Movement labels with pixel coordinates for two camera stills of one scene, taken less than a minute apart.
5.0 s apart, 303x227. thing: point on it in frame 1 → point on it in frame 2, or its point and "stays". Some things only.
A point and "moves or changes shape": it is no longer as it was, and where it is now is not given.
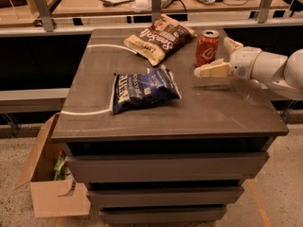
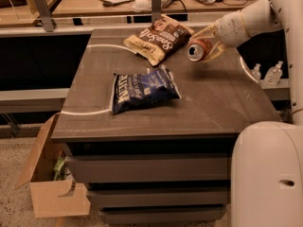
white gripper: (242, 62) → (231, 30)
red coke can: (206, 47) moves or changes shape
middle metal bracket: (156, 4) stays
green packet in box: (60, 168) stays
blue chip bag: (132, 91) stays
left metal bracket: (46, 20) stays
